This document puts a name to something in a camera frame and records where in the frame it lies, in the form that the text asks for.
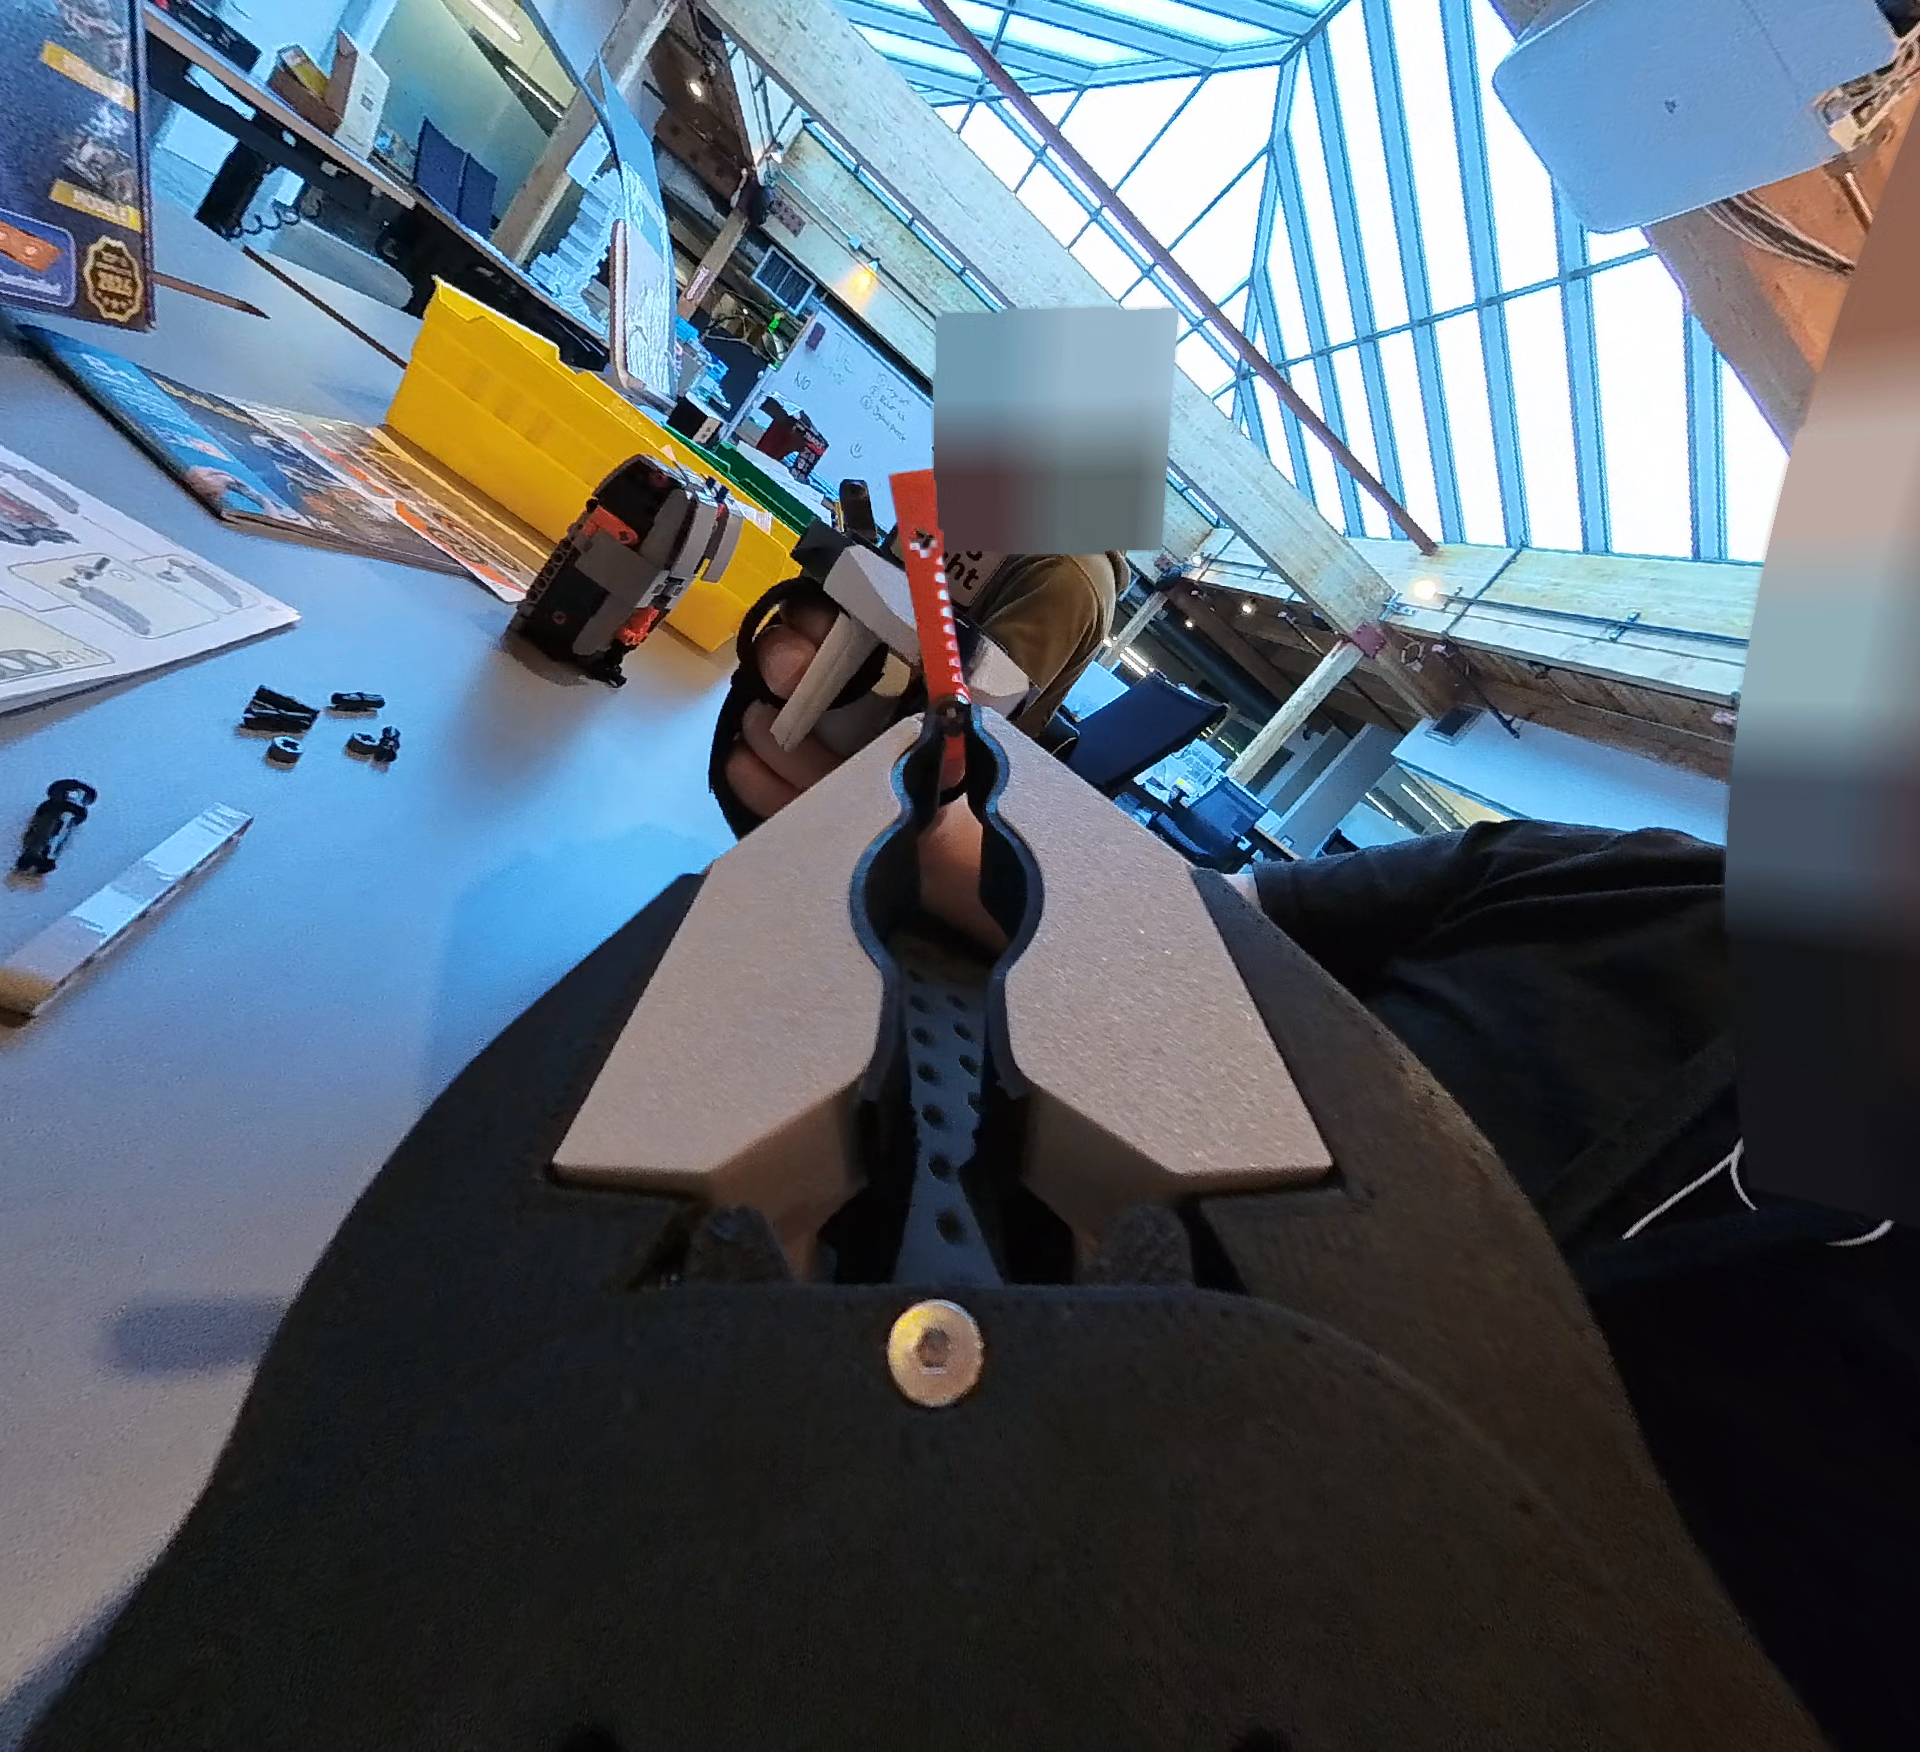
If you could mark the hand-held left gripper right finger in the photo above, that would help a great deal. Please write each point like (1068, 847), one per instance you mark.
(1156, 1033)

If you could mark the blue toy robot box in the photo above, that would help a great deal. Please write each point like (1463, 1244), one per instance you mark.
(67, 57)

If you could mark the toy robot body model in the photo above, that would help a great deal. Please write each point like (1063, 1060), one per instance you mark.
(629, 566)

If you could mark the blue cover booklet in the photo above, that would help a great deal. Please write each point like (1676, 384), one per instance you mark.
(196, 431)

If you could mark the white ceiling device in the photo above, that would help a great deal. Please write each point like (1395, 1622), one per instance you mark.
(1680, 26)

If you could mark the open instruction booklet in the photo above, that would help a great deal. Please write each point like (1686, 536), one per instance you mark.
(105, 583)

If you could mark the whiteboard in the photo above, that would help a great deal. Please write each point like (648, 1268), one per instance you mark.
(840, 402)

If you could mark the white orange leaflet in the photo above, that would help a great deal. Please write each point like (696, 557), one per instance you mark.
(451, 522)

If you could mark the white printed board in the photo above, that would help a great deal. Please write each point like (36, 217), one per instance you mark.
(638, 236)

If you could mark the light grey long beam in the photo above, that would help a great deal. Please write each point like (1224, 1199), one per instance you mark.
(120, 906)

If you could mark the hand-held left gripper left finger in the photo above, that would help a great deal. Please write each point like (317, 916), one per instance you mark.
(704, 1033)

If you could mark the grey desk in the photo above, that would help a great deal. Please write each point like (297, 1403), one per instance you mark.
(376, 958)

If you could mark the black car picture box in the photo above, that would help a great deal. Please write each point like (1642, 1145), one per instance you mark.
(203, 26)

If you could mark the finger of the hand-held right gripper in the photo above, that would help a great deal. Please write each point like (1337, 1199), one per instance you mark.
(856, 576)
(997, 684)

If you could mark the orange toothed beam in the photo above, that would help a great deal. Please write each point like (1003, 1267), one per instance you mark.
(931, 583)

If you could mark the person's right hand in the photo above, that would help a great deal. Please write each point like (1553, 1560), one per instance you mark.
(782, 771)

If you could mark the black office chair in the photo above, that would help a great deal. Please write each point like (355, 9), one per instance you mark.
(1140, 733)

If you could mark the cardboard box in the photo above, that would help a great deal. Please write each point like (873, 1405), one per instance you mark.
(329, 96)

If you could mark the yellow plastic bin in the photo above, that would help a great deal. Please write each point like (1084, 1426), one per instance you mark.
(510, 418)

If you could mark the green plastic bin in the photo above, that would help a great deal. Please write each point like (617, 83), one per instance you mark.
(765, 485)

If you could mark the long black pin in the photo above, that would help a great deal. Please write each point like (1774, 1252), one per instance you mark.
(53, 822)

